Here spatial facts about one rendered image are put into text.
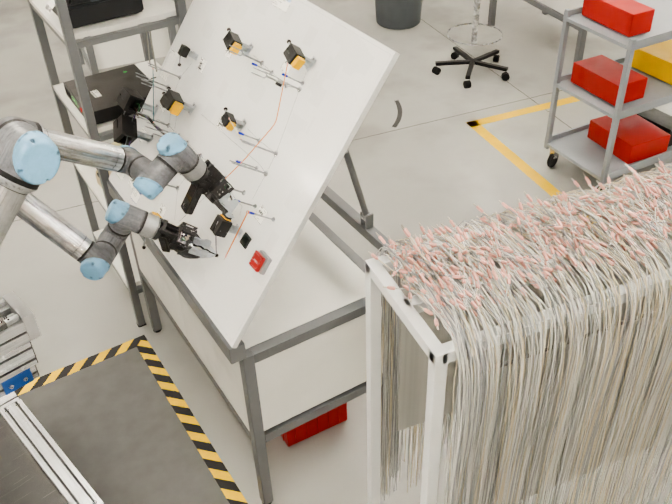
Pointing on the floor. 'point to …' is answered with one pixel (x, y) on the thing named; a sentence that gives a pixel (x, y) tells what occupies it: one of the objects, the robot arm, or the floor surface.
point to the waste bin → (398, 13)
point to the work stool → (471, 57)
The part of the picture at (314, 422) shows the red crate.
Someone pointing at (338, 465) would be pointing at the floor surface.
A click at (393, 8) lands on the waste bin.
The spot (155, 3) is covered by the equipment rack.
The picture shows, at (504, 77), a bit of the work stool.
